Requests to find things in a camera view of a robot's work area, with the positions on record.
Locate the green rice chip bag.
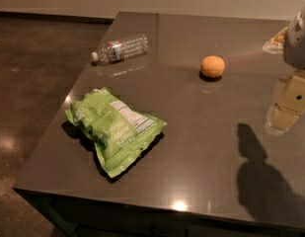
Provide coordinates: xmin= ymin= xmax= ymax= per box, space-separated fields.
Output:
xmin=65 ymin=87 xmax=167 ymax=178

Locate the clear plastic water bottle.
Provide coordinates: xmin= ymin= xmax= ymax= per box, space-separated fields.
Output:
xmin=92 ymin=34 xmax=148 ymax=65

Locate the orange fruit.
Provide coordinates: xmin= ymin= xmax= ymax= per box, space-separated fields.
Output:
xmin=200 ymin=55 xmax=225 ymax=78

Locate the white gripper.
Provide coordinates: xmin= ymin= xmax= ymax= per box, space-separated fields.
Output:
xmin=263 ymin=6 xmax=305 ymax=135

